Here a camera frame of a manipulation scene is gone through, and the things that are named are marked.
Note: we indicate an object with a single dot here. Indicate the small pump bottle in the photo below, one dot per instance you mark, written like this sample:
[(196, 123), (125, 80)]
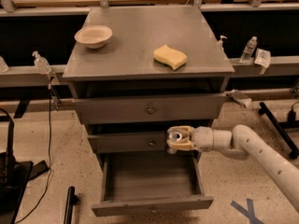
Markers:
[(221, 40)]

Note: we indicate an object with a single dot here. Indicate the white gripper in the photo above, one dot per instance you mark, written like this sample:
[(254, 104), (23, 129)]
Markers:
[(203, 138)]

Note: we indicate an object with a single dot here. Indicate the grey bottom drawer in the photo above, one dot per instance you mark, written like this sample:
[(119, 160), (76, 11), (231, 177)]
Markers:
[(146, 182)]

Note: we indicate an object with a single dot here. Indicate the clear bottle far left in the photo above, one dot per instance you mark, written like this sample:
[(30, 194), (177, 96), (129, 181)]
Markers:
[(3, 65)]

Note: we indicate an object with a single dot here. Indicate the black bar on floor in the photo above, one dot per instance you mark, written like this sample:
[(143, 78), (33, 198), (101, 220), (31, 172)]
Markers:
[(71, 201)]

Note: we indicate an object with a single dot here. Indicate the grey drawer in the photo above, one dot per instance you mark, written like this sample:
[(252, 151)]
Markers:
[(149, 108), (128, 142), (146, 182)]

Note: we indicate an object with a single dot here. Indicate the folded grey cloth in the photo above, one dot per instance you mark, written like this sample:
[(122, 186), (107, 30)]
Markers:
[(239, 97)]

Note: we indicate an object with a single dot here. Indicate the yellow sponge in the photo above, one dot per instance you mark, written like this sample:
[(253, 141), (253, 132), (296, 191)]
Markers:
[(171, 57)]

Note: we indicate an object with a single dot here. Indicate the white paper packet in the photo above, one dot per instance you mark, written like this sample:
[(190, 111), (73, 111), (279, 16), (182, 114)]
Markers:
[(262, 57)]

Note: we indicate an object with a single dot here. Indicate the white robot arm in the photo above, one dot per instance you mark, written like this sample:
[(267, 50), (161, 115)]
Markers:
[(238, 144)]

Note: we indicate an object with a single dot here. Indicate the grey top drawer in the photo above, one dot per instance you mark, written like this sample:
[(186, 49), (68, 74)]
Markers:
[(149, 108)]

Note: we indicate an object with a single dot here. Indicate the grey middle drawer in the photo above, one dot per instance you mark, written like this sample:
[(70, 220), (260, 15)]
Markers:
[(128, 142)]

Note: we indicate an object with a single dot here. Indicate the black monitor stand left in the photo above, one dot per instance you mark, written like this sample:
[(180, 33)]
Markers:
[(14, 176)]

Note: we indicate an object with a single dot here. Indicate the clear water bottle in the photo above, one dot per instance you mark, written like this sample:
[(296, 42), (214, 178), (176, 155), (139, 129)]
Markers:
[(248, 50)]

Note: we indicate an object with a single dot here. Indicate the black stand base right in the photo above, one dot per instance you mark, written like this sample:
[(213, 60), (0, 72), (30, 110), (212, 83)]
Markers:
[(281, 128)]

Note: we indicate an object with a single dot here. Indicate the white bowl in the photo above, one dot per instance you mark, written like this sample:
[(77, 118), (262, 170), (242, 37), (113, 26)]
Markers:
[(93, 37)]

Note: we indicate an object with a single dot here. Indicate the grey drawer cabinet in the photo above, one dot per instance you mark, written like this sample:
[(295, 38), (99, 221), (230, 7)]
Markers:
[(125, 66)]

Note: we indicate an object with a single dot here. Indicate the clear pump sanitizer bottle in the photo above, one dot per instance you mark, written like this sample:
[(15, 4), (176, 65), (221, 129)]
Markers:
[(41, 63)]

